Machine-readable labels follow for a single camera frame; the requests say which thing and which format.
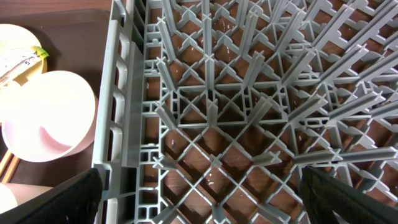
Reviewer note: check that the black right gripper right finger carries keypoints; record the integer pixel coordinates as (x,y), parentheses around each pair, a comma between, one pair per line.
(325,198)

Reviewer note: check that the grey plastic dishwasher rack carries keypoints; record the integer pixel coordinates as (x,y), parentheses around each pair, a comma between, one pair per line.
(209,110)

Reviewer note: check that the yellow plastic plate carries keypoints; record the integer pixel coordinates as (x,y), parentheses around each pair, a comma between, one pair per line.
(13,36)

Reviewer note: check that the silver green snack wrapper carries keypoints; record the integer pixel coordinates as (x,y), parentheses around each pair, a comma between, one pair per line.
(16,61)

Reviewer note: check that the dark brown serving tray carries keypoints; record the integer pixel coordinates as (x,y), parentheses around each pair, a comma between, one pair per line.
(76,42)

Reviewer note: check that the white green plastic cup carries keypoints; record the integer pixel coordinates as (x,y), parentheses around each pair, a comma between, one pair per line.
(13,195)

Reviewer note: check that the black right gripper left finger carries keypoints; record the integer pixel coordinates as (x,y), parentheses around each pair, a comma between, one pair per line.
(73,201)

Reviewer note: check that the pink plastic bowl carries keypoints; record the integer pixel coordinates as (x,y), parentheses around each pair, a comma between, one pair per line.
(52,116)

